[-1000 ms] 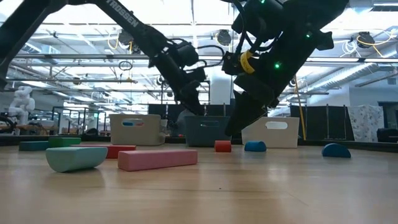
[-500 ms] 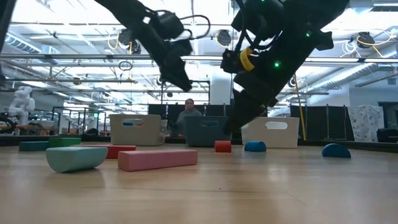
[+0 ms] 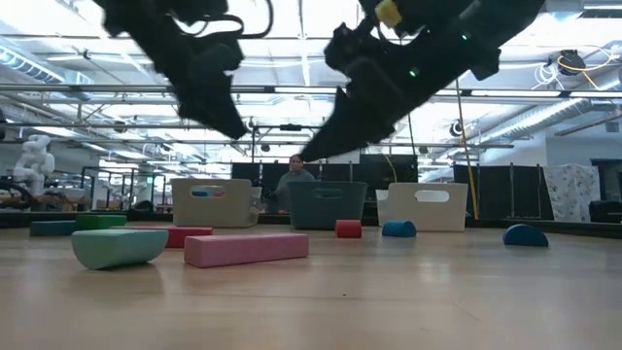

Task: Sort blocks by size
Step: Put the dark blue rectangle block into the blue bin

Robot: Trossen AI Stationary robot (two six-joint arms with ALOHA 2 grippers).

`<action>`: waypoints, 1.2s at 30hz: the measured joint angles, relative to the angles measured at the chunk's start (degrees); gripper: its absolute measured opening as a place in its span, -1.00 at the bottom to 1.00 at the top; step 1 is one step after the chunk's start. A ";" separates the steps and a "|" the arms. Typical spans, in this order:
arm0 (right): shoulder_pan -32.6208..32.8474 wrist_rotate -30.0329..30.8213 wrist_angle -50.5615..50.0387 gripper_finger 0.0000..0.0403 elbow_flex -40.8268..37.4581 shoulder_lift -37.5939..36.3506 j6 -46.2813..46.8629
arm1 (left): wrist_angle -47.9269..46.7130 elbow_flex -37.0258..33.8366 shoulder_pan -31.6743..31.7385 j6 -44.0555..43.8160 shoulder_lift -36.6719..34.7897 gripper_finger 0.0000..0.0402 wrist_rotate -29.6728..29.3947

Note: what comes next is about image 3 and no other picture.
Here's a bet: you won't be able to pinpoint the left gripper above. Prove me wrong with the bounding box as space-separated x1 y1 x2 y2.
157 41 249 141

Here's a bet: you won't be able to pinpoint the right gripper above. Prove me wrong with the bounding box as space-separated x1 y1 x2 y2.
299 22 467 162

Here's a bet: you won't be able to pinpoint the red small block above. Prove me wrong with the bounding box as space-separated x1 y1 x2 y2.
334 219 363 239

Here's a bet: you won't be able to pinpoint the blue small block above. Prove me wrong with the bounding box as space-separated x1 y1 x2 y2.
381 220 418 238
501 223 550 248

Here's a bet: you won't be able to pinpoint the red long block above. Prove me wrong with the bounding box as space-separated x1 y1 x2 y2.
121 224 214 250

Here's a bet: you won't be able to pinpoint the pink long block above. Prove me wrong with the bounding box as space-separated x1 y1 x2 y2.
183 232 310 269

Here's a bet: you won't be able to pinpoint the green small block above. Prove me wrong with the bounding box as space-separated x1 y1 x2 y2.
75 214 128 231

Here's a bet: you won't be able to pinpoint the pale turquoise small block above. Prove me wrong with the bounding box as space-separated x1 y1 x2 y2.
71 228 170 271

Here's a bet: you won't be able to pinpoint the teal long block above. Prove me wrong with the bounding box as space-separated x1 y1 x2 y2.
29 220 79 238

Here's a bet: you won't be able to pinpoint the black low partition panels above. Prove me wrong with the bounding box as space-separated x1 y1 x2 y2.
230 154 420 215

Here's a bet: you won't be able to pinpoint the person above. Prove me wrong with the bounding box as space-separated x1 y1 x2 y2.
273 153 317 215

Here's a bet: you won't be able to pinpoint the teal plastic bin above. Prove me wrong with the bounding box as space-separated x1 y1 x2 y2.
286 181 369 231

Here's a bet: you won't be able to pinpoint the light grey plastic bin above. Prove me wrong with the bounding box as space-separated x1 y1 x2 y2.
170 178 259 229

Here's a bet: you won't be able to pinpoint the white plastic bin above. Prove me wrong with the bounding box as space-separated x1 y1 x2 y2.
374 182 469 232

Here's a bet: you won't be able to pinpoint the yellow tape tag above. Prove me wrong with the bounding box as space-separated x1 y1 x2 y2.
374 0 404 29

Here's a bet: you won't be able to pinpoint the black partition with posts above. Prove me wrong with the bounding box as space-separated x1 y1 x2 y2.
453 163 556 221

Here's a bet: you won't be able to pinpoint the white patterned sheet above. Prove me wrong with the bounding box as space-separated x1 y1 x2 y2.
542 163 603 224

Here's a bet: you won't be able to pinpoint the dark box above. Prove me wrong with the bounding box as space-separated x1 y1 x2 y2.
588 199 622 225

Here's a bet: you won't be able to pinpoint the black hanging cable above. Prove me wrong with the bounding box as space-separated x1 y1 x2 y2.
406 114 418 158

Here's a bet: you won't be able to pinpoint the black gantry frame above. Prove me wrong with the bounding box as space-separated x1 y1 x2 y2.
250 123 315 164

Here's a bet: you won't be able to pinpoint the yellow hanging cable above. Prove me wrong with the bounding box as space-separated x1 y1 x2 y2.
454 77 480 221

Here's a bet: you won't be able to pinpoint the black curved hose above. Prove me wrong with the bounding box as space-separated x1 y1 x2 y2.
0 175 43 213

